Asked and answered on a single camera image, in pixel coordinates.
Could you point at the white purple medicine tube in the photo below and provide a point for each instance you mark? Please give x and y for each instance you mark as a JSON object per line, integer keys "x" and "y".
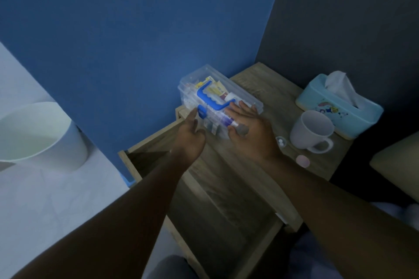
{"x": 226, "y": 121}

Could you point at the wooden bedside table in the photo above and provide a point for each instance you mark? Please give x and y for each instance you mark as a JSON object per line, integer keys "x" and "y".
{"x": 262, "y": 86}

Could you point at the pink round cap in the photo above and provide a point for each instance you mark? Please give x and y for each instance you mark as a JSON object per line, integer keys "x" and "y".
{"x": 302, "y": 161}

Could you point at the white waste bin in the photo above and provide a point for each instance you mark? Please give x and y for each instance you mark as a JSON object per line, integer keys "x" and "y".
{"x": 42, "y": 138}

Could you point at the white mug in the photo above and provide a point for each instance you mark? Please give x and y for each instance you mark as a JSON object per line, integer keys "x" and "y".
{"x": 311, "y": 130}

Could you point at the person's right forearm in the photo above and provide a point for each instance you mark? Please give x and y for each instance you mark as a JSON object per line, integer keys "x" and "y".
{"x": 334, "y": 216}

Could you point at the beige cushion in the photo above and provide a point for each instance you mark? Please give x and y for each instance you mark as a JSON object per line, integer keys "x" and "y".
{"x": 397, "y": 166}

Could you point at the light blue tissue box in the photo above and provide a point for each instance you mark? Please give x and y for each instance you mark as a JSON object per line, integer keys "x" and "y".
{"x": 347, "y": 115}

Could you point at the person's right thumb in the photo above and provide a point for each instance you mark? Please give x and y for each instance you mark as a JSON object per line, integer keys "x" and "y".
{"x": 233, "y": 131}

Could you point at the wooden drawer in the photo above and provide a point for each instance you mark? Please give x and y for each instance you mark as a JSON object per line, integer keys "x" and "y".
{"x": 212, "y": 210}

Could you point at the small clear cap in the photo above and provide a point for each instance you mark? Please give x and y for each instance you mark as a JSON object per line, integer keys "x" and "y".
{"x": 281, "y": 142}

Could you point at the white tissue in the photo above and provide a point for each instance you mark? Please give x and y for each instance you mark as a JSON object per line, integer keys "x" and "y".
{"x": 340, "y": 87}

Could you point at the person's right middle finger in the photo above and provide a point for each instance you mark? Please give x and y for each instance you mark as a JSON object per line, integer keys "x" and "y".
{"x": 243, "y": 107}

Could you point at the person's left hand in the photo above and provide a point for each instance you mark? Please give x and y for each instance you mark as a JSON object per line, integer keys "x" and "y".
{"x": 188, "y": 140}

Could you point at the person's right hand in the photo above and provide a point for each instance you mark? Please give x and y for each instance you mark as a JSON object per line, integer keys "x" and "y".
{"x": 253, "y": 138}

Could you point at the person's light patterned garment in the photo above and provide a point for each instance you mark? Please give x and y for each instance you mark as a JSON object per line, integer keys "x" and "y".
{"x": 314, "y": 256}

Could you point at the person's left fingers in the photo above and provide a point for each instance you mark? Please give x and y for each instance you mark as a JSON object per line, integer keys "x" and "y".
{"x": 193, "y": 118}

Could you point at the person's left forearm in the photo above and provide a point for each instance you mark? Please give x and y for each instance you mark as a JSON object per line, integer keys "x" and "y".
{"x": 124, "y": 210}

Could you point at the yellow medicine packet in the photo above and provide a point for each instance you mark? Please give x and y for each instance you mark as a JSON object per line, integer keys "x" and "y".
{"x": 209, "y": 83}

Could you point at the person's grey trouser leg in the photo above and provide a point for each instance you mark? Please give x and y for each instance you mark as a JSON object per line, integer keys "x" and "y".
{"x": 170, "y": 269}

